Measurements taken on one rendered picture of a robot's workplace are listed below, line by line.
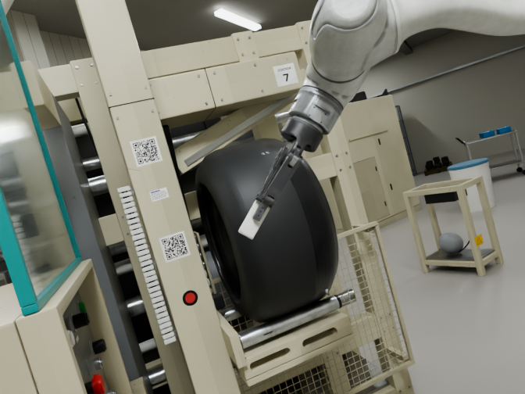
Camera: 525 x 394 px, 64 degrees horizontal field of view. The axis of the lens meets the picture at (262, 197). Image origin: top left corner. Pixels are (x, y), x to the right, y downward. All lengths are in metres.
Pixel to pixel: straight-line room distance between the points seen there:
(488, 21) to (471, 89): 12.75
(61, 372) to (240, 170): 0.73
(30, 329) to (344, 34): 0.56
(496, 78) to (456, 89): 1.02
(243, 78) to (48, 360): 1.25
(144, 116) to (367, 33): 0.80
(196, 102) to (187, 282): 0.66
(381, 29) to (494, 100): 12.96
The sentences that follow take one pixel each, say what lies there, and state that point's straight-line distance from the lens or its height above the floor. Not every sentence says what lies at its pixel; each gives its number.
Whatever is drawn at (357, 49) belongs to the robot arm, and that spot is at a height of 1.49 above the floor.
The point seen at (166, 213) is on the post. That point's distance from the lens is 1.25.
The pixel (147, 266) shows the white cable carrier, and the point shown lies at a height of 1.19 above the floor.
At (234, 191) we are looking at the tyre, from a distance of 1.13.
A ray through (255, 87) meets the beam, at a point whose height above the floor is 1.68.
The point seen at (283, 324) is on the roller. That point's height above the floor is 0.91.
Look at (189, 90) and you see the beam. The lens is 1.58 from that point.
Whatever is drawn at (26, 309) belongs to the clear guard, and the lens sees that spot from 0.62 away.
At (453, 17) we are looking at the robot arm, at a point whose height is 1.51.
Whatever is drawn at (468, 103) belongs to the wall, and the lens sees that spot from 13.56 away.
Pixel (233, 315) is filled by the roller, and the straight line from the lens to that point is 1.54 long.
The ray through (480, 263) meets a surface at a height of 0.12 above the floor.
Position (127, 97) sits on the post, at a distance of 1.29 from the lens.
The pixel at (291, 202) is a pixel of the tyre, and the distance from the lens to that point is 1.14.
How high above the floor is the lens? 1.36
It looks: 3 degrees down
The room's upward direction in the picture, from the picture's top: 16 degrees counter-clockwise
